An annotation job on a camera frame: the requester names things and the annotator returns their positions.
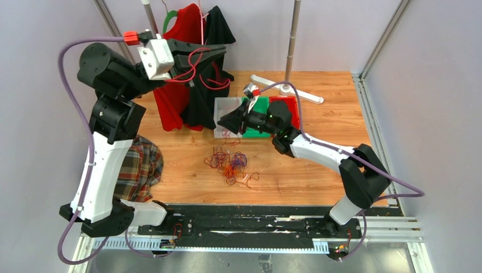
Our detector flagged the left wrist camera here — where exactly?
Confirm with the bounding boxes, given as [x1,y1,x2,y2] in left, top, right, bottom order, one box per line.
[137,39,174,81]

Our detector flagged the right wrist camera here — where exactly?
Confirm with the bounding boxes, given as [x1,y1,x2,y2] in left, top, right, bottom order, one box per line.
[243,82,261,112]

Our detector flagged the red shirt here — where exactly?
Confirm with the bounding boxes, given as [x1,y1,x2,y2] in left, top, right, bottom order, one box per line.
[153,3,201,131]

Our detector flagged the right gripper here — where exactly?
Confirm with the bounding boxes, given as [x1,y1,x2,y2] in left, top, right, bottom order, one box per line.
[217,100,278,137]

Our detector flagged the red plastic bin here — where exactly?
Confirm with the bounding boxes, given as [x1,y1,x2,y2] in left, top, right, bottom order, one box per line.
[268,96,300,129]

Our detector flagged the green plastic bin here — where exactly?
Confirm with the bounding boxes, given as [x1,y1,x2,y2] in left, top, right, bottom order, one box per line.
[243,97,271,138]

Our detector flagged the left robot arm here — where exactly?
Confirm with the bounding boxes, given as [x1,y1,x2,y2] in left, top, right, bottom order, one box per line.
[59,37,226,238]

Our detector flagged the white plastic bin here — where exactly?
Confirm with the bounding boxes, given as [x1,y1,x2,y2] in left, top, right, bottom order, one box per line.
[213,97,242,139]

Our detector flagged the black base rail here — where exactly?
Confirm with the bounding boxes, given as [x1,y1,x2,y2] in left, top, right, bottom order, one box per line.
[135,204,363,251]

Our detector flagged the black shirt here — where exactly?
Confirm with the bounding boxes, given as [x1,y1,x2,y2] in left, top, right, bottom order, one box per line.
[181,6,236,131]

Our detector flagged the white clothes rack stand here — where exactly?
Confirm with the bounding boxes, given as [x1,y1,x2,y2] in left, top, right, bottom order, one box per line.
[250,0,324,104]

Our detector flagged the pink hanger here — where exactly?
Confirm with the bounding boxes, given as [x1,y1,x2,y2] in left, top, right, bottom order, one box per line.
[197,0,209,45]

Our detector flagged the green hanger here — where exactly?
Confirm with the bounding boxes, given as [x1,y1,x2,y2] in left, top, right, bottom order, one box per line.
[162,10,178,34]

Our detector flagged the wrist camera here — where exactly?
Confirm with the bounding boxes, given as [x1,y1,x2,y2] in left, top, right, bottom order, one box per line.
[243,82,261,112]
[137,39,174,81]

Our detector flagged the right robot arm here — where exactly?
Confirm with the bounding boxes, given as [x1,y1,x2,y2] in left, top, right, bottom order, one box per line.
[217,101,390,237]

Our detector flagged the plaid shirt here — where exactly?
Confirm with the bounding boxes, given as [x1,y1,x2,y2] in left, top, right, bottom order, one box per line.
[114,135,164,202]

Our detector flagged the tangled wire bundle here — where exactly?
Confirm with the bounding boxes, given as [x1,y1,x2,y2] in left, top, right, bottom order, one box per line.
[203,128,260,189]

